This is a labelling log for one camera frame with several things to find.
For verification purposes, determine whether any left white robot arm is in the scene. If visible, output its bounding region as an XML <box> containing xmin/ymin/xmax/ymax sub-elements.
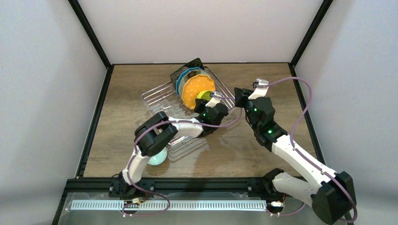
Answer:
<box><xmin>118</xmin><ymin>100</ymin><xmax>229</xmax><ymax>187</ymax></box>

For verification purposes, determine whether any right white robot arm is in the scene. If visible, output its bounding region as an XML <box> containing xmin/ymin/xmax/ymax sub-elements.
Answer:
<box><xmin>234</xmin><ymin>87</ymin><xmax>356</xmax><ymax>225</ymax></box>

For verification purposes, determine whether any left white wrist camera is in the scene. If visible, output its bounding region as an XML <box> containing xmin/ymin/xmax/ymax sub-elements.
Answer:
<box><xmin>205</xmin><ymin>91</ymin><xmax>223</xmax><ymax>107</ymax></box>

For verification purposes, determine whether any orange plate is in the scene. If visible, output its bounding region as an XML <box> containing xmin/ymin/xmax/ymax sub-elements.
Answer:
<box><xmin>180</xmin><ymin>75</ymin><xmax>215</xmax><ymax>110</ymax></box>

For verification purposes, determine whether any pale green small bowl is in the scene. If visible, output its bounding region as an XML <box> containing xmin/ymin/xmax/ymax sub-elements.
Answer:
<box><xmin>148</xmin><ymin>148</ymin><xmax>168</xmax><ymax>166</ymax></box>

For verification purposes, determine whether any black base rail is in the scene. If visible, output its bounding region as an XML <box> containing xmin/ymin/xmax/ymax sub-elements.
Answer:
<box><xmin>64</xmin><ymin>176</ymin><xmax>282</xmax><ymax>199</ymax></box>

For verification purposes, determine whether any left black frame post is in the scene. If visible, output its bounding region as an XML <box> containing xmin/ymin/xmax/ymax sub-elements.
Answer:
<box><xmin>68</xmin><ymin>0</ymin><xmax>111</xmax><ymax>69</ymax></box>

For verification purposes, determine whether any white slotted cable duct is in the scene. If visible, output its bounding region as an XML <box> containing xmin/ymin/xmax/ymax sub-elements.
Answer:
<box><xmin>69</xmin><ymin>200</ymin><xmax>267</xmax><ymax>211</ymax></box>

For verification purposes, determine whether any black frame post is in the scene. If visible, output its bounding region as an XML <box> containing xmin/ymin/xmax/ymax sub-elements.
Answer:
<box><xmin>290</xmin><ymin>0</ymin><xmax>333</xmax><ymax>68</ymax></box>
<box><xmin>68</xmin><ymin>0</ymin><xmax>111</xmax><ymax>69</ymax></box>

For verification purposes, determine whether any light blue floral plate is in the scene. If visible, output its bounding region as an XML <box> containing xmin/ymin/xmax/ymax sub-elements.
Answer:
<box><xmin>178</xmin><ymin>69</ymin><xmax>208</xmax><ymax>95</ymax></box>

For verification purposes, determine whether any yellow-green small bowl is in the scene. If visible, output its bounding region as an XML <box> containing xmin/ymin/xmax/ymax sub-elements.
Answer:
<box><xmin>196</xmin><ymin>90</ymin><xmax>213</xmax><ymax>101</ymax></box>

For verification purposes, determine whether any right black frame post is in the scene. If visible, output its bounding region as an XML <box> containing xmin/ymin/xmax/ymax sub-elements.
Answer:
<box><xmin>290</xmin><ymin>0</ymin><xmax>333</xmax><ymax>68</ymax></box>

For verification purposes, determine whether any black floral square plate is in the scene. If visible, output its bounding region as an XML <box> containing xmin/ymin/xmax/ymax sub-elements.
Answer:
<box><xmin>170</xmin><ymin>58</ymin><xmax>205</xmax><ymax>89</ymax></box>

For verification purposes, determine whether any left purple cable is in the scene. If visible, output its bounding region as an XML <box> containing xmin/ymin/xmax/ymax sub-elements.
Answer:
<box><xmin>122</xmin><ymin>94</ymin><xmax>243</xmax><ymax>217</ymax></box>

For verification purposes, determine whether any metal wire dish rack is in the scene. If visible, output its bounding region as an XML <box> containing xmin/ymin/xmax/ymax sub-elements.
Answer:
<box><xmin>141</xmin><ymin>66</ymin><xmax>235</xmax><ymax>148</ymax></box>

